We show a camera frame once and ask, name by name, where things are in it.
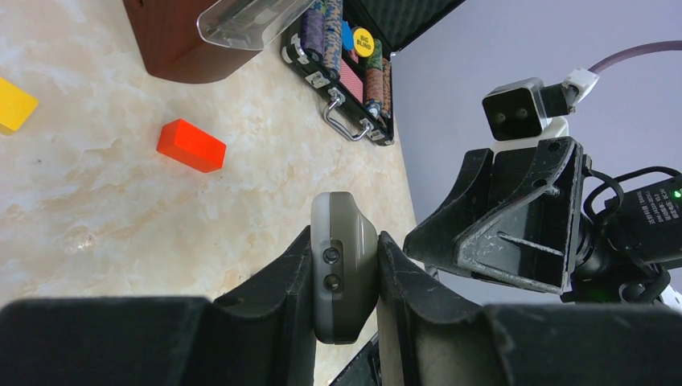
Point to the brown wooden metronome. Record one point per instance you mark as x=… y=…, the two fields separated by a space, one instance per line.
x=203 y=41

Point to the pink card deck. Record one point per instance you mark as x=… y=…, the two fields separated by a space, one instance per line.
x=351 y=82

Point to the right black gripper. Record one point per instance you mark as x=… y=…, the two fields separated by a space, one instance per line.
x=629 y=241

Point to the black poker chip case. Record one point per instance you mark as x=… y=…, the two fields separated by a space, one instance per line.
x=312 y=47

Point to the orange red block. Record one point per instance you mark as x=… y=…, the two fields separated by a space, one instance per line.
x=191 y=146

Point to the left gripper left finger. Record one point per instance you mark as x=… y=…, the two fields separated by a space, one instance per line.
x=259 y=333

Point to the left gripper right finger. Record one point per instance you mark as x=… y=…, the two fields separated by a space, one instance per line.
x=430 y=335

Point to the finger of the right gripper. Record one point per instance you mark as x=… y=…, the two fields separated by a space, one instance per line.
x=433 y=240

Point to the blue chip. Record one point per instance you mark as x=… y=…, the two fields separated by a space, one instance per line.
x=348 y=43

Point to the yellow big blind chip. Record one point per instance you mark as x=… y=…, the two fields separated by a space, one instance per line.
x=364 y=45

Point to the yellow block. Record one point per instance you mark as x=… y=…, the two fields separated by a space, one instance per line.
x=16 y=107

